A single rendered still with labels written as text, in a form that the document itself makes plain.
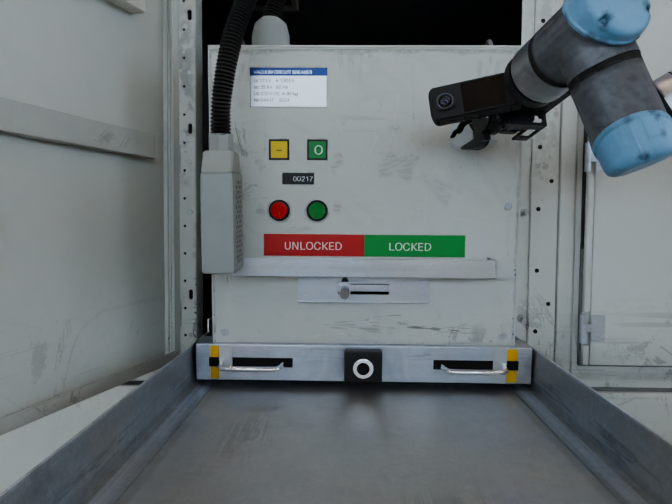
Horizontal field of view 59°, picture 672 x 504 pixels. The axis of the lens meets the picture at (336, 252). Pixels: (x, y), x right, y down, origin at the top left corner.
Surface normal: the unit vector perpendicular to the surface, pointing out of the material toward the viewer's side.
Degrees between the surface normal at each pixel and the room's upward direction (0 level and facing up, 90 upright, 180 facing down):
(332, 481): 0
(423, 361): 94
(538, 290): 90
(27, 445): 90
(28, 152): 90
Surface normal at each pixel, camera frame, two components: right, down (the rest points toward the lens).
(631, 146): -0.55, 0.13
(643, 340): -0.02, 0.05
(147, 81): 0.96, 0.02
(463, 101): -0.28, -0.15
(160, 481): 0.01, -1.00
